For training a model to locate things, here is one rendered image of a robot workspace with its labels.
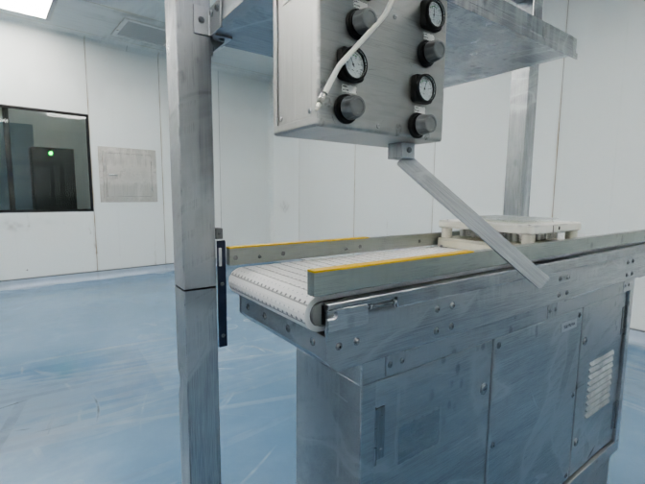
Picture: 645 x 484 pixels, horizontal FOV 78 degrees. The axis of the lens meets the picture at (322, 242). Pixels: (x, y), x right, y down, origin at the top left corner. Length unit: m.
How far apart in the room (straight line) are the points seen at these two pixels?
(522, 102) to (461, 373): 0.94
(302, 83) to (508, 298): 0.58
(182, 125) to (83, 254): 5.06
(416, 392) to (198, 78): 0.67
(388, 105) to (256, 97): 6.22
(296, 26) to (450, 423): 0.76
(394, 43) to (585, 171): 3.33
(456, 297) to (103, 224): 5.28
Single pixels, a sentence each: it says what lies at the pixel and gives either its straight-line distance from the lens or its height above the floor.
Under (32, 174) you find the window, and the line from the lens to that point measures 5.64.
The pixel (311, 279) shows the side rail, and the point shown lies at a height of 0.96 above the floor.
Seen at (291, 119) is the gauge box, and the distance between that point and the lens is 0.52.
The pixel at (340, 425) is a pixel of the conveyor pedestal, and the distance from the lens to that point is 0.76.
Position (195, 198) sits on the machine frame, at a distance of 0.73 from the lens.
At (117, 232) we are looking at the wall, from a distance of 5.79.
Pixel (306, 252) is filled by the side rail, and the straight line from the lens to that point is 0.82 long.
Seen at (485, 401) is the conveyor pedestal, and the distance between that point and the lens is 1.00.
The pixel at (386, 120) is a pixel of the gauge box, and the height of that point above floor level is 1.17.
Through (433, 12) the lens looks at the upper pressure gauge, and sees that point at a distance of 0.62.
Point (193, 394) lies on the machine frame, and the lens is 0.81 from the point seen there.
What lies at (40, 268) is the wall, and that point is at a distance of 5.70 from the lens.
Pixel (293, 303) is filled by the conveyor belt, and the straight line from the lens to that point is 0.56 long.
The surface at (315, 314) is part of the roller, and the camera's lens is 0.53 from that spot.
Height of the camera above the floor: 1.07
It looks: 7 degrees down
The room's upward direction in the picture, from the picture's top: straight up
